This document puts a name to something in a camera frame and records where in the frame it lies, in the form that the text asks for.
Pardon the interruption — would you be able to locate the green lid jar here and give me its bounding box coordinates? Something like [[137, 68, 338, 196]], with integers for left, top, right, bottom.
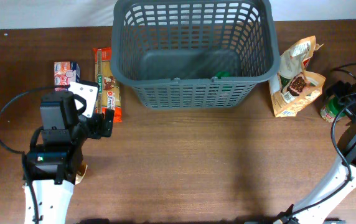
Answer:
[[320, 96, 345, 123], [215, 72, 231, 79]]

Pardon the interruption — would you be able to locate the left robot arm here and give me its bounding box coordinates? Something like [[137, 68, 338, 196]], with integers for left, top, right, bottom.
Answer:
[[22, 91, 115, 223]]

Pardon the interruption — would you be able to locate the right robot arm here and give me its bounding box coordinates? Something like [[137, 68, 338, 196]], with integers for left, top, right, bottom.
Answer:
[[273, 83, 356, 224]]

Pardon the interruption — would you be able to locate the orange spaghetti packet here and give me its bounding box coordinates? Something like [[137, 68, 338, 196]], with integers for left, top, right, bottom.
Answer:
[[93, 47, 123, 123]]

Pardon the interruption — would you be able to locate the small brown paper packet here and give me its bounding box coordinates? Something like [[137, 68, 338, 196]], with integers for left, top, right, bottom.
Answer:
[[75, 161, 88, 185]]

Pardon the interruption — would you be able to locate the Kleenex tissue multipack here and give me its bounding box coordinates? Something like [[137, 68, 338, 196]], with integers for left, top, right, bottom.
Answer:
[[54, 62, 80, 86]]

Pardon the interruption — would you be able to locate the brown snack bag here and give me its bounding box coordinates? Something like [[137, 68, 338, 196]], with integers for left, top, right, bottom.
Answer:
[[269, 35, 326, 118]]

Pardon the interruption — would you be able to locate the grey plastic basket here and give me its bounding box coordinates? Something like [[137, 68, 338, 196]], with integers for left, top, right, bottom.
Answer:
[[110, 0, 280, 110]]

